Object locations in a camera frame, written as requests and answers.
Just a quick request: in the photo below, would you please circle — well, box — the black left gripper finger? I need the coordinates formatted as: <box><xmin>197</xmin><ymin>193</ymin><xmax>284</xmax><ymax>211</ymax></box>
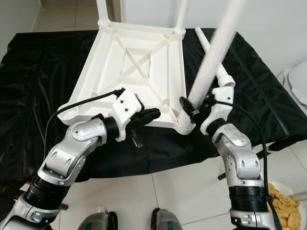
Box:
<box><xmin>132</xmin><ymin>108</ymin><xmax>161</xmax><ymax>128</ymax></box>

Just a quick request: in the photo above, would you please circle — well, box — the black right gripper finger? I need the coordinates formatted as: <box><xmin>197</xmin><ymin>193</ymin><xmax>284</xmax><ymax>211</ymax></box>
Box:
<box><xmin>179</xmin><ymin>97</ymin><xmax>197</xmax><ymax>119</ymax></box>

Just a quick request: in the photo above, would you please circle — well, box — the grey robot left foot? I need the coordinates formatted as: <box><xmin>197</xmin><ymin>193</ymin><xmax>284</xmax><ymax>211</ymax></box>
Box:
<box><xmin>77</xmin><ymin>206</ymin><xmax>118</xmax><ymax>230</ymax></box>

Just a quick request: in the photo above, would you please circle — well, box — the black tablecloth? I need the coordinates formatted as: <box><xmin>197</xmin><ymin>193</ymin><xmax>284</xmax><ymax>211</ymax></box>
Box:
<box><xmin>0</xmin><ymin>28</ymin><xmax>307</xmax><ymax>216</ymax></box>

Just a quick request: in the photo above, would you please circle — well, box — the yellow cloth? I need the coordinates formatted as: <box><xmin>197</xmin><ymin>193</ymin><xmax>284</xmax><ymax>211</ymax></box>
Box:
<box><xmin>267</xmin><ymin>182</ymin><xmax>301</xmax><ymax>229</ymax></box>

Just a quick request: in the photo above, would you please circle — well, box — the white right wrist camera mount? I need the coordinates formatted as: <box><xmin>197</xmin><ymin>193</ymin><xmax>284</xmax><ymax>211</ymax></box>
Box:
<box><xmin>201</xmin><ymin>87</ymin><xmax>235</xmax><ymax>135</ymax></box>

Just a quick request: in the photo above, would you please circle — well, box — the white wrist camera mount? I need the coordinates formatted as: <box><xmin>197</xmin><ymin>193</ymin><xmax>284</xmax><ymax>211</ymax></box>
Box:
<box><xmin>113</xmin><ymin>90</ymin><xmax>144</xmax><ymax>142</ymax></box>
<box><xmin>201</xmin><ymin>87</ymin><xmax>235</xmax><ymax>135</ymax></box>

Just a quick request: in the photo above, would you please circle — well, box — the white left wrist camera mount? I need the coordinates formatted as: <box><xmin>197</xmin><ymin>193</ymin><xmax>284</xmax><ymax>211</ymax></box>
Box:
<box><xmin>113</xmin><ymin>90</ymin><xmax>144</xmax><ymax>142</ymax></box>

